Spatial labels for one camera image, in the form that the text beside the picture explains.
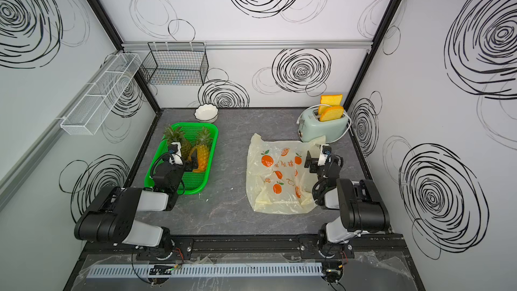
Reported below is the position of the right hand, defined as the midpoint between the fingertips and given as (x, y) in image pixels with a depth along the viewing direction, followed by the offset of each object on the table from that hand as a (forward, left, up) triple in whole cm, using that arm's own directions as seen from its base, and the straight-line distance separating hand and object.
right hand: (320, 152), depth 90 cm
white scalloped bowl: (+30, +60, -7) cm, 68 cm away
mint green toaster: (+12, +3, +3) cm, 13 cm away
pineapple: (+2, +64, +9) cm, 64 cm away
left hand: (-2, +61, +3) cm, 61 cm away
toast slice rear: (+23, -6, +11) cm, 26 cm away
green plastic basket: (-16, +54, -1) cm, 56 cm away
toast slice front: (+15, -5, +10) cm, 19 cm away
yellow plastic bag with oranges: (-12, +20, -5) cm, 23 cm away
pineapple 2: (+5, +56, -1) cm, 56 cm away
